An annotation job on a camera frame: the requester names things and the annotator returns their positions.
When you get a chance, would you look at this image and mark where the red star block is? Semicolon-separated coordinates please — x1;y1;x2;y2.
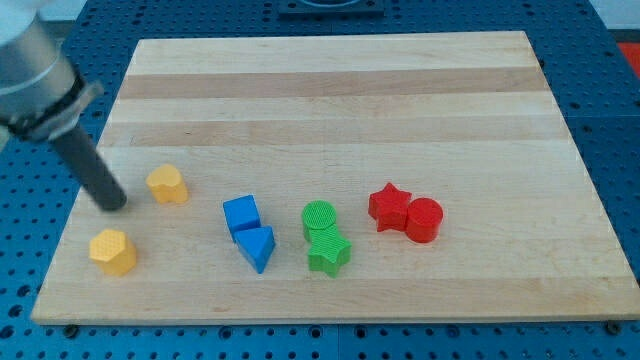
368;183;412;232

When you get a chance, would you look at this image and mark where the green cylinder block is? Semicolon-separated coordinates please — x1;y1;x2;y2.
301;200;337;242

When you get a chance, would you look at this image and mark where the yellow hexagon block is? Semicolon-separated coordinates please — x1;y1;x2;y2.
89;229;137;276

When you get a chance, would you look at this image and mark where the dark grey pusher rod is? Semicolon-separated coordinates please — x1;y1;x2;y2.
50;125;127;211

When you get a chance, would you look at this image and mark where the wooden board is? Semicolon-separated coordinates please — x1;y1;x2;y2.
32;32;639;326

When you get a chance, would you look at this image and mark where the yellow heart block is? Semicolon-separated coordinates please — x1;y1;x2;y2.
145;164;189;204

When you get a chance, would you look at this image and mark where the blue triangle block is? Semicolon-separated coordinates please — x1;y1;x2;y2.
234;226;275;274

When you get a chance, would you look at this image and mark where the green star block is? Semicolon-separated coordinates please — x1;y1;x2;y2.
307;225;352;278

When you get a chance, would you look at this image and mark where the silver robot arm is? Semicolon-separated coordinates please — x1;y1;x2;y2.
1;1;127;211

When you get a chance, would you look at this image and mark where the red cylinder block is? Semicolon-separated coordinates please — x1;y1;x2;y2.
405;198;444;243

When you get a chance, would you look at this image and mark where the blue cube block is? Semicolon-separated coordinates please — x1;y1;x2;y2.
223;195;261;243

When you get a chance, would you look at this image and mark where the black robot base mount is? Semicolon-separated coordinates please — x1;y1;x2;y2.
276;0;385;16

